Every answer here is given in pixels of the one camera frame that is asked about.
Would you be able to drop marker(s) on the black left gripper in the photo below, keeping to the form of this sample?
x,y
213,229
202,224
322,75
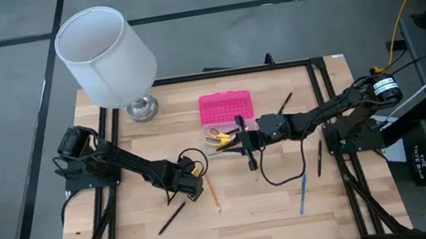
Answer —
x,y
181,178

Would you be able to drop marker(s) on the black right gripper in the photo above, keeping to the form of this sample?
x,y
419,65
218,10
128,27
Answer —
x,y
274,129

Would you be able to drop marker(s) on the orange pencil with red eraser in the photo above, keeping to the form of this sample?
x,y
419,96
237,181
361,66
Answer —
x,y
213,194

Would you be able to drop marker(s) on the black pen with white print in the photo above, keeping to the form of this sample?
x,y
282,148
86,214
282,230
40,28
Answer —
x,y
172,218

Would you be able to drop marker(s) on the clear plastic supply box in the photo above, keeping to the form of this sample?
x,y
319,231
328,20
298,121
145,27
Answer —
x,y
211,149

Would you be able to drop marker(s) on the blue pen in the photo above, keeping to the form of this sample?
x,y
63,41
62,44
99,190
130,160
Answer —
x,y
303,194

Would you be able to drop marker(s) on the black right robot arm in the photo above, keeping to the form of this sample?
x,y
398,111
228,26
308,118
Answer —
x,y
335,108

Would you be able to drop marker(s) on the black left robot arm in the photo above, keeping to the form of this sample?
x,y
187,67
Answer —
x,y
130,164

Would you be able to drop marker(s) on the pink plastic pencil box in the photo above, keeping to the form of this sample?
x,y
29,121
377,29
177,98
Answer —
x,y
226,106

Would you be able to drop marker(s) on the white shade metal table lamp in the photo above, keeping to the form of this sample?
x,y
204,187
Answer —
x,y
105,59

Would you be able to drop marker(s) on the black aluminium table frame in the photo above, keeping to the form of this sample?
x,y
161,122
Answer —
x,y
231,72

